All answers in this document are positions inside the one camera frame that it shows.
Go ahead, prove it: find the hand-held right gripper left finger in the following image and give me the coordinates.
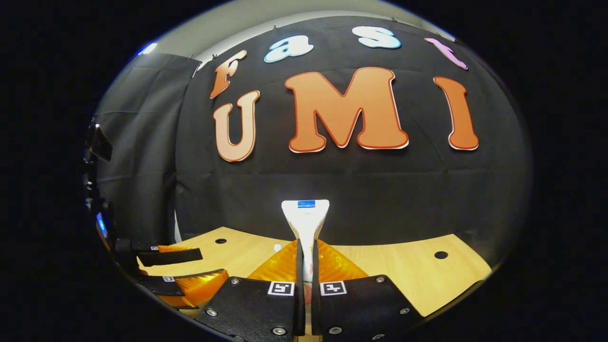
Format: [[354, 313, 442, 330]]
[[195, 239, 305, 340]]

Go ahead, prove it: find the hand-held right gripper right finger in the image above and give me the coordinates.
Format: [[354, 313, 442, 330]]
[[311, 239, 426, 340]]

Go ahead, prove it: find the white toothpaste tube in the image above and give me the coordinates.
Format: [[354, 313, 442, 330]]
[[281, 199, 330, 323]]

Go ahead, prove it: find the light wooden desktop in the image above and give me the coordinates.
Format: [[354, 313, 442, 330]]
[[138, 227, 492, 342]]

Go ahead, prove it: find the black backdrop cloth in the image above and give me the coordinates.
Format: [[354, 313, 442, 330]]
[[93, 17, 532, 266]]

